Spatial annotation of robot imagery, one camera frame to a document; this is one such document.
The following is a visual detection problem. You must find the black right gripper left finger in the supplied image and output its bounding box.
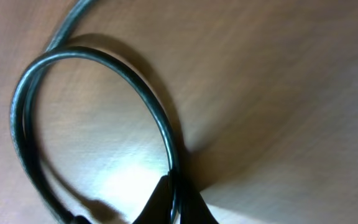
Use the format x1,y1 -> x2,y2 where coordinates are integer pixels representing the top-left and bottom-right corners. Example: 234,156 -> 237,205
133,175 -> 173,224

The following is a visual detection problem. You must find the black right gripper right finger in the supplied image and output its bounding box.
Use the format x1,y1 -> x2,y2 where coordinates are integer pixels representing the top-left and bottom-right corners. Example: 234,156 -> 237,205
175,175 -> 218,224

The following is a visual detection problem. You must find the black usb cable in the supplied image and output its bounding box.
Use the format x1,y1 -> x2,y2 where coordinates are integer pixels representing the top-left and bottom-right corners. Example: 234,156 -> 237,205
9,0 -> 180,224

